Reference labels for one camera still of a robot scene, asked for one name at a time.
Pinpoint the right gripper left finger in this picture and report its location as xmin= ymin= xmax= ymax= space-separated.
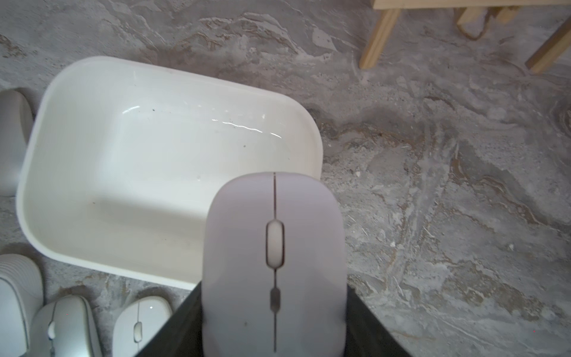
xmin=136 ymin=283 xmax=203 ymax=357

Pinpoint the white mouse with wheel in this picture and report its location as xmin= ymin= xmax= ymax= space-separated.
xmin=202 ymin=173 xmax=347 ymax=356

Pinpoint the silver computer mouse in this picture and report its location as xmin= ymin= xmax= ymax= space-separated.
xmin=0 ymin=90 xmax=34 ymax=197
xmin=27 ymin=295 xmax=102 ymax=357

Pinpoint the white plastic storage box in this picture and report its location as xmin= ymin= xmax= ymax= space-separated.
xmin=16 ymin=57 xmax=323 ymax=290

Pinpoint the white computer mouse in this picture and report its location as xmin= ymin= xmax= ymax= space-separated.
xmin=112 ymin=296 xmax=172 ymax=357

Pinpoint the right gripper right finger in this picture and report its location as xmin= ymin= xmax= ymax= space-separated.
xmin=344 ymin=286 xmax=411 ymax=357

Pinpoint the small wooden easel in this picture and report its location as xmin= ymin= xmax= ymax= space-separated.
xmin=358 ymin=0 xmax=570 ymax=69

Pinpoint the white silver mouse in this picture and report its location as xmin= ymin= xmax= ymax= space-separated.
xmin=1 ymin=254 xmax=44 ymax=356

